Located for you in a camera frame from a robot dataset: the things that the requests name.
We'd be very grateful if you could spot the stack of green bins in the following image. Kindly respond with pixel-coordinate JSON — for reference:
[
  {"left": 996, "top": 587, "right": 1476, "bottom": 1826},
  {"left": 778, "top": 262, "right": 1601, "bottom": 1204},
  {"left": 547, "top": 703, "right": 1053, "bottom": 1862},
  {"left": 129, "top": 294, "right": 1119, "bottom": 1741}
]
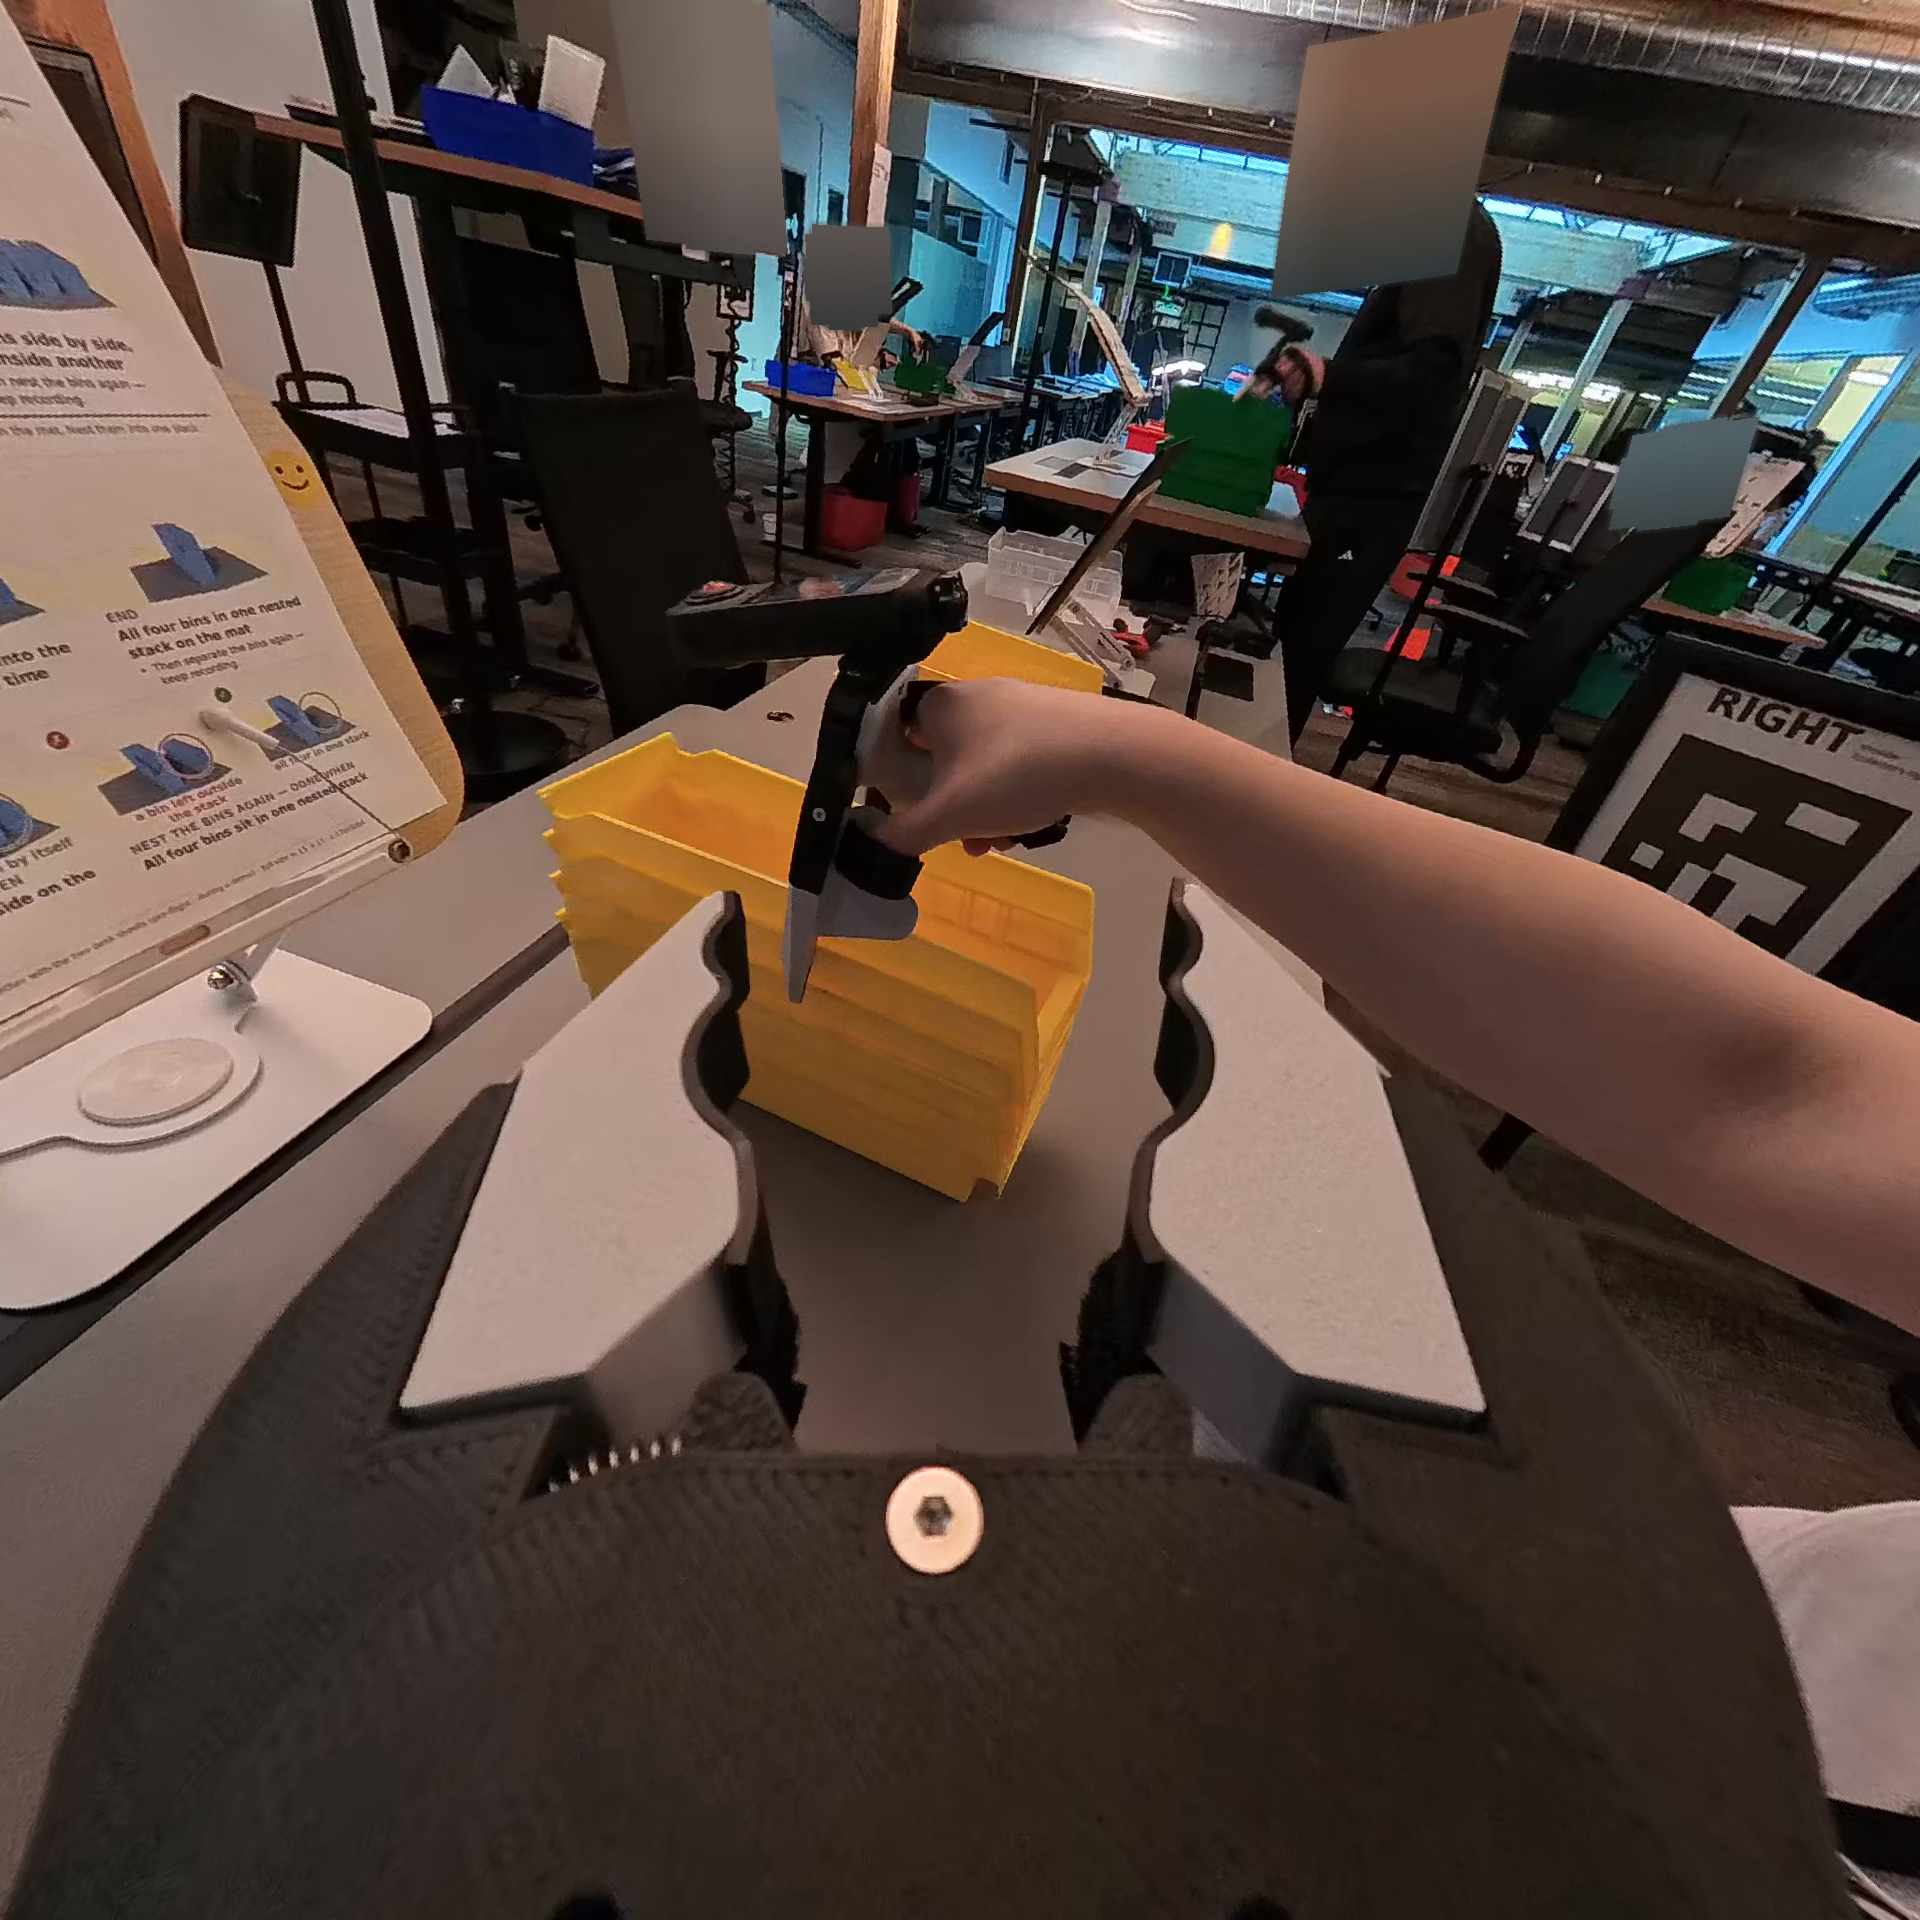
[{"left": 1154, "top": 387, "right": 1297, "bottom": 522}]

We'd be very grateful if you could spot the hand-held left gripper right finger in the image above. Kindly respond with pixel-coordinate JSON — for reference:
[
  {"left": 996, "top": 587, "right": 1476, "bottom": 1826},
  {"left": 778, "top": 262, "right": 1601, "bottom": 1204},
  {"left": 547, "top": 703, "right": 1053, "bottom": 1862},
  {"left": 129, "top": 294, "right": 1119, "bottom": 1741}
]
[{"left": 1071, "top": 883, "right": 1490, "bottom": 1470}]

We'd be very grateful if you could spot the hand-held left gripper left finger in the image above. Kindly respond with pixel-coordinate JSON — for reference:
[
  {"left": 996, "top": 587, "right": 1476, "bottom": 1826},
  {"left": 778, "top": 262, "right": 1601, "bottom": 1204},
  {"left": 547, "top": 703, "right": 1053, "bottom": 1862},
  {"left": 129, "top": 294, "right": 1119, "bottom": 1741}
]
[{"left": 398, "top": 891, "right": 805, "bottom": 1444}]

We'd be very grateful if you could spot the person's right hand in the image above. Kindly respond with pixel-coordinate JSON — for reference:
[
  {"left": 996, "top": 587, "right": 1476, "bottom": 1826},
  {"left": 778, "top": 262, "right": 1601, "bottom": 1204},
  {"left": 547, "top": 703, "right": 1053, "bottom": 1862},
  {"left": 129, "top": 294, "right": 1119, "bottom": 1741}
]
[{"left": 877, "top": 679, "right": 1161, "bottom": 863}]

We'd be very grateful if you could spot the grey work table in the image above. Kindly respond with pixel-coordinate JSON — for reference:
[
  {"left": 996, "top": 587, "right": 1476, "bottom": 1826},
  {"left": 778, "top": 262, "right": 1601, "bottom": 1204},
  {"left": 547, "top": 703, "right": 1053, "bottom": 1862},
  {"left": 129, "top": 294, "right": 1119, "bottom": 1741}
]
[{"left": 982, "top": 435, "right": 1317, "bottom": 566}]

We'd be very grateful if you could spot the yellow plastic bin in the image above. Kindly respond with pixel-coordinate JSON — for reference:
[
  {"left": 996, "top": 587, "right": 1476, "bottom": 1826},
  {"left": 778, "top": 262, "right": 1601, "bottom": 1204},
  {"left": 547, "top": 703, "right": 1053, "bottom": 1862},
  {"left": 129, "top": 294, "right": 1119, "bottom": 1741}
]
[
  {"left": 547, "top": 839, "right": 1085, "bottom": 1087},
  {"left": 918, "top": 618, "right": 1116, "bottom": 702},
  {"left": 556, "top": 884, "right": 1069, "bottom": 1133},
  {"left": 566, "top": 922, "right": 1051, "bottom": 1204},
  {"left": 539, "top": 731, "right": 1098, "bottom": 1038}
]

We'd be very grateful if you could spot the framed black white tag sign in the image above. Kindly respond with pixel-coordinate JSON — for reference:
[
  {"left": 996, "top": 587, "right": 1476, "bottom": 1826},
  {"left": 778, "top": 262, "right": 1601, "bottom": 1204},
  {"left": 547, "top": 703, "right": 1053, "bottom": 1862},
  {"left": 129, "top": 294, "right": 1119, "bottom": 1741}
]
[{"left": 1549, "top": 634, "right": 1920, "bottom": 981}]

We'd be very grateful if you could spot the instruction sheet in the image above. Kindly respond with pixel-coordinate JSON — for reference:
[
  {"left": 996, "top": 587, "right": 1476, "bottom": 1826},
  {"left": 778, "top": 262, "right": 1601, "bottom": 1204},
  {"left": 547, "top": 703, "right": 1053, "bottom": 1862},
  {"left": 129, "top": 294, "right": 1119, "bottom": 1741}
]
[{"left": 0, "top": 17, "right": 410, "bottom": 1029}]

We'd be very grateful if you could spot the white cloth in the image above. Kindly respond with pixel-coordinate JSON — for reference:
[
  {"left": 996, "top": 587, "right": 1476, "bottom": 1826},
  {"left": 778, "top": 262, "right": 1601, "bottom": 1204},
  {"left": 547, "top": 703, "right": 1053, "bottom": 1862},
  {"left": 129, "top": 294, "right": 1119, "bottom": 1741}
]
[{"left": 1732, "top": 1500, "right": 1920, "bottom": 1820}]

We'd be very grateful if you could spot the tall wooden top desk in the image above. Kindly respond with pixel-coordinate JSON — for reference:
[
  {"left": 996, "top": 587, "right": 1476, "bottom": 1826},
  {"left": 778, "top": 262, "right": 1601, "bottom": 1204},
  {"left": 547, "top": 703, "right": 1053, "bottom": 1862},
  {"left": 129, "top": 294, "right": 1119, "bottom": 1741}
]
[{"left": 286, "top": 106, "right": 759, "bottom": 287}]

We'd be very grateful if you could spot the tilted black board stand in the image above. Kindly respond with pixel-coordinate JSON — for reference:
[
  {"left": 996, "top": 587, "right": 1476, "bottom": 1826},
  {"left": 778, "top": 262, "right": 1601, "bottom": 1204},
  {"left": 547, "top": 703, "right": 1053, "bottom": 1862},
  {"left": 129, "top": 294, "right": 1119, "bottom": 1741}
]
[{"left": 1025, "top": 435, "right": 1197, "bottom": 639}]

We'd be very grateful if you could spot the person's right forearm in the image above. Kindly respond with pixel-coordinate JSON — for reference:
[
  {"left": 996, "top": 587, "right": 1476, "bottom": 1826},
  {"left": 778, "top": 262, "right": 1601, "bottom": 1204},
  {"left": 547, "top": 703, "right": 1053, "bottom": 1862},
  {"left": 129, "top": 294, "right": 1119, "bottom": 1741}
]
[{"left": 1131, "top": 703, "right": 1920, "bottom": 1340}]

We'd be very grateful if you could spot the clear plastic box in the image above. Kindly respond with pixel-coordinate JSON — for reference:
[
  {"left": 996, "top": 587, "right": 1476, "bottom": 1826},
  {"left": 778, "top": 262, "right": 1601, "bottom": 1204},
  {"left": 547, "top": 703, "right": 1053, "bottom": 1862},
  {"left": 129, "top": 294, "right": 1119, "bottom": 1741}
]
[{"left": 985, "top": 526, "right": 1119, "bottom": 634}]

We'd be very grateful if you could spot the black office chair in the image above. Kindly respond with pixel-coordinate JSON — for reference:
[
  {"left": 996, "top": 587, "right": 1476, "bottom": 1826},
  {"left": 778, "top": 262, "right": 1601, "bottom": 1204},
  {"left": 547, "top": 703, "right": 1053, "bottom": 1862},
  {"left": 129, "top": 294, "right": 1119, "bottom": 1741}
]
[
  {"left": 503, "top": 379, "right": 770, "bottom": 740},
  {"left": 1318, "top": 517, "right": 1727, "bottom": 783}
]

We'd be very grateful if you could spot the wooden backing board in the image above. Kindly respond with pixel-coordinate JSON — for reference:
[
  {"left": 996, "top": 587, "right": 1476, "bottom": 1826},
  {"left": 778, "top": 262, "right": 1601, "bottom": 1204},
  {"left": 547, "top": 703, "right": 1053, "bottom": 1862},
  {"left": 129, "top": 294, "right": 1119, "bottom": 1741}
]
[{"left": 217, "top": 373, "right": 466, "bottom": 868}]

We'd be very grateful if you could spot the blue plastic bin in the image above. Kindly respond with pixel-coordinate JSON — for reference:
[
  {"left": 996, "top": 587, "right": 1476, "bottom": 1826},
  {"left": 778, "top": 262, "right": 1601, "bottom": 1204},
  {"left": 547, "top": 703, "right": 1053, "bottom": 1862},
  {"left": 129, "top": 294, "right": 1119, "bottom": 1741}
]
[{"left": 420, "top": 82, "right": 599, "bottom": 189}]

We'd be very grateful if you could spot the white sheet stand base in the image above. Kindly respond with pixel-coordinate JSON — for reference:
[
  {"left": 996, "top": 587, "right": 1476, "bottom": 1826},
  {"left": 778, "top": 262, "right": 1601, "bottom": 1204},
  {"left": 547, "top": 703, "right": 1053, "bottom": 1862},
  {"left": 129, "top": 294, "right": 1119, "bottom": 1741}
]
[{"left": 0, "top": 942, "right": 436, "bottom": 1316}]

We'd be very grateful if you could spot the black mounted tablet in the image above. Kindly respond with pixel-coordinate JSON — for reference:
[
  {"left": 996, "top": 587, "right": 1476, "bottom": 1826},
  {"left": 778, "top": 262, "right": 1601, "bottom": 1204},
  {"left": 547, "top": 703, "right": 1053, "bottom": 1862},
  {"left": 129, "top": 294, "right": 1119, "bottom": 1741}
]
[{"left": 178, "top": 95, "right": 303, "bottom": 270}]

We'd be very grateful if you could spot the black floor stand pole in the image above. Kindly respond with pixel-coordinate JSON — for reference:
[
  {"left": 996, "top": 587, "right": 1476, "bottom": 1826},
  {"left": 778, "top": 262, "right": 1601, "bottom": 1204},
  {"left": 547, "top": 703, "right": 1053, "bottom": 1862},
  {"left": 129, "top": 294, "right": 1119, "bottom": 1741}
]
[{"left": 307, "top": 0, "right": 570, "bottom": 801}]

